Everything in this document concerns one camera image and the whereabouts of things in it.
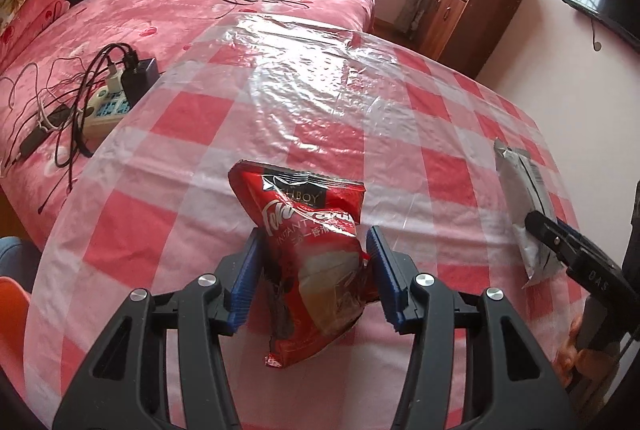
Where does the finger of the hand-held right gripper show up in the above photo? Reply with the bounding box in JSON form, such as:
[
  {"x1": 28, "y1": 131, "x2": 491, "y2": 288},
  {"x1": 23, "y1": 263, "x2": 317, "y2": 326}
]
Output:
[
  {"x1": 556, "y1": 217, "x2": 613, "y2": 261},
  {"x1": 524, "y1": 209, "x2": 576, "y2": 268}
]

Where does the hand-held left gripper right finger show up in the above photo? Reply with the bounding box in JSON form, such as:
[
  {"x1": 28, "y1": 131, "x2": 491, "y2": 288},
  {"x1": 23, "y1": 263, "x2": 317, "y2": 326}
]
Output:
[{"x1": 365, "y1": 225, "x2": 576, "y2": 430}]

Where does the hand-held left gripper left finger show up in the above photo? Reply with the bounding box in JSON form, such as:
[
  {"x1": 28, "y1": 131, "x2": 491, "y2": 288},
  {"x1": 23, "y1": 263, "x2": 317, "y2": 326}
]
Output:
[{"x1": 52, "y1": 227, "x2": 266, "y2": 430}]

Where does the silver white snack packet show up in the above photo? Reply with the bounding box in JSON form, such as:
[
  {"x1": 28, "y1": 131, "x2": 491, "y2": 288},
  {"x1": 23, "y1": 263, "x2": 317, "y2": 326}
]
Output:
[{"x1": 492, "y1": 137, "x2": 566, "y2": 292}]

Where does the red snack bag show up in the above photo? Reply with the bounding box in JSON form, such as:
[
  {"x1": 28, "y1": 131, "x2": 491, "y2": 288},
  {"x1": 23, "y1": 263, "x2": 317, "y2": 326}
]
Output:
[{"x1": 228, "y1": 158, "x2": 382, "y2": 368}]

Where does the orange plastic bin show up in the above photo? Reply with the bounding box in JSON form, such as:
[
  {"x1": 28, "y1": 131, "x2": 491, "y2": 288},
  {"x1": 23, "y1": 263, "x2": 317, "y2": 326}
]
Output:
[{"x1": 0, "y1": 276, "x2": 32, "y2": 386}]

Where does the person's right hand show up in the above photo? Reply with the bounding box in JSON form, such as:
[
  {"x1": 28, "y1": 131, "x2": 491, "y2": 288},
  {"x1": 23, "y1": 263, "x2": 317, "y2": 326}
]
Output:
[{"x1": 557, "y1": 310, "x2": 626, "y2": 391}]

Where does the red white checked tablecloth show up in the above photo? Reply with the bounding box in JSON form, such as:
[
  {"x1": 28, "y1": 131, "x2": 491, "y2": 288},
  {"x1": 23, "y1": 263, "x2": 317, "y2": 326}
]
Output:
[{"x1": 22, "y1": 12, "x2": 591, "y2": 430}]

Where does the cream power strip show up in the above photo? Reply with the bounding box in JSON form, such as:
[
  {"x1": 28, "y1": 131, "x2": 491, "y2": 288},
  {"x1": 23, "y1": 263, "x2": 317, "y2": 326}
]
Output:
[{"x1": 82, "y1": 77, "x2": 136, "y2": 138}]

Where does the brown wooden cabinet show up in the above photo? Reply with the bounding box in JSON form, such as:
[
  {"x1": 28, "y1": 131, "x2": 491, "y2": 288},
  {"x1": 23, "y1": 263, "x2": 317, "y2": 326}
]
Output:
[{"x1": 417, "y1": 0, "x2": 526, "y2": 78}]

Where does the black charger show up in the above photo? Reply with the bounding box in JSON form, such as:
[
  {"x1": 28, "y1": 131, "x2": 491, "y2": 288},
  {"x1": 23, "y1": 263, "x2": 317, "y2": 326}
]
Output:
[{"x1": 121, "y1": 57, "x2": 160, "y2": 100}]

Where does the blue chair cushion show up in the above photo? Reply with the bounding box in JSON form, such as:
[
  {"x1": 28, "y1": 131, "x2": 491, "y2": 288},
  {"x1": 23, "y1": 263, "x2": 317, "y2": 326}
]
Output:
[{"x1": 0, "y1": 236, "x2": 43, "y2": 296}]

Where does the black phone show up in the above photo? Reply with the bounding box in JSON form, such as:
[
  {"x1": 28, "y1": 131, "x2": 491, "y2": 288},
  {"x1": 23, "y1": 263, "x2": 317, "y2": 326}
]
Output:
[{"x1": 17, "y1": 102, "x2": 71, "y2": 161}]

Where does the pink bed blanket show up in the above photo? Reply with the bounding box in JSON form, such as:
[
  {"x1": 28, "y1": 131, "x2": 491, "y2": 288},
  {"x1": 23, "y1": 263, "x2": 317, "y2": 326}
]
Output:
[{"x1": 0, "y1": 0, "x2": 377, "y2": 236}]

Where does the folded pink blanket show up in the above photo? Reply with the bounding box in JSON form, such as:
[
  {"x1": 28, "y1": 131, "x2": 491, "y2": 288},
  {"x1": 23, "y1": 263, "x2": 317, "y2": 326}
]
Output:
[{"x1": 0, "y1": 0, "x2": 71, "y2": 56}]

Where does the grey charging cable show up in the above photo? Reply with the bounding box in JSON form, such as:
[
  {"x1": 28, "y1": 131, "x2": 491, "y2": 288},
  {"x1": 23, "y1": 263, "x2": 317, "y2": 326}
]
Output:
[{"x1": 0, "y1": 60, "x2": 66, "y2": 171}]

